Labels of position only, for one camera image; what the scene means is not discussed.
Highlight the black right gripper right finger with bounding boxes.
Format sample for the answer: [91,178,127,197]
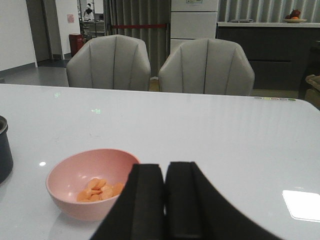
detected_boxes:
[165,162,278,240]

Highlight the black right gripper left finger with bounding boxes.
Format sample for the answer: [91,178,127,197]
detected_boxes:
[91,164,165,240]

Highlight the orange ham slices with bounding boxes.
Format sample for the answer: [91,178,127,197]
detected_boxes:
[76,178,125,203]

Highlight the pink plastic bowl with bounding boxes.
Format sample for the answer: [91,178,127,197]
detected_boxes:
[46,148,140,221]

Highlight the right grey upholstered chair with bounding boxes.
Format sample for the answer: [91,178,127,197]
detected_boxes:
[158,38,255,96]

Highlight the grey upholstered chair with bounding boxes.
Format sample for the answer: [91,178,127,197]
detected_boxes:
[158,38,255,96]
[66,34,151,91]

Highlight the left grey upholstered chair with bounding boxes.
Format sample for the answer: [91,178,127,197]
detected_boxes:
[66,34,151,91]

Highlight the beige cushion seat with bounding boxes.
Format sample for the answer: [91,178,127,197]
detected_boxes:
[304,74,320,110]

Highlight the dark kitchen counter cabinet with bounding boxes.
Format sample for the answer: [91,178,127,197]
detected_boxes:
[217,22,320,91]

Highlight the red bin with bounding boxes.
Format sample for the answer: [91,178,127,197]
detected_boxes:
[68,33,84,57]

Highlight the red barrier belt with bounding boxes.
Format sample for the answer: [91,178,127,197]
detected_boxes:
[110,23,167,30]

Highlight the white refrigerator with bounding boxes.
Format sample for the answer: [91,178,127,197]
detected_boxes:
[170,0,219,51]

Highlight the person in background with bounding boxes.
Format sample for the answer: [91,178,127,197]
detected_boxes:
[83,3,95,21]

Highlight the fruit plate on counter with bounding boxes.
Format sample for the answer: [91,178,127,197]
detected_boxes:
[284,9,307,23]

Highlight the dark blue saucepan purple handle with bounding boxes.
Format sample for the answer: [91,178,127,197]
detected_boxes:
[0,116,14,183]

